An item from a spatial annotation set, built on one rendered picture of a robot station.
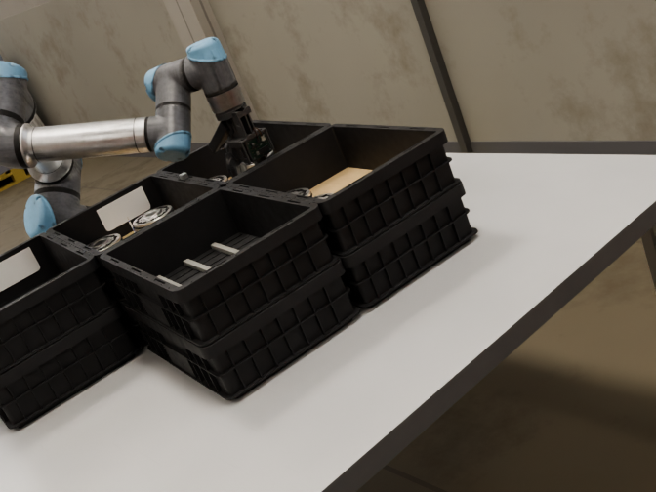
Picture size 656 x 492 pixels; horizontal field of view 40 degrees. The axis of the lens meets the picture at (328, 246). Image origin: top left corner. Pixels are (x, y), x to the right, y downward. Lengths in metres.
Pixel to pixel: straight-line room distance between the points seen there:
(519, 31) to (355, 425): 2.59
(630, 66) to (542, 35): 0.38
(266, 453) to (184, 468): 0.14
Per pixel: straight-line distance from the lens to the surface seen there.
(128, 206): 2.23
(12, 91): 2.09
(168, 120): 1.93
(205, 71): 1.93
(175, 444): 1.53
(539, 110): 3.84
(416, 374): 1.42
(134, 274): 1.62
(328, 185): 1.96
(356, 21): 4.40
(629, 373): 2.52
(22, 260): 2.18
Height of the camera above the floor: 1.42
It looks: 21 degrees down
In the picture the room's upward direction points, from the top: 22 degrees counter-clockwise
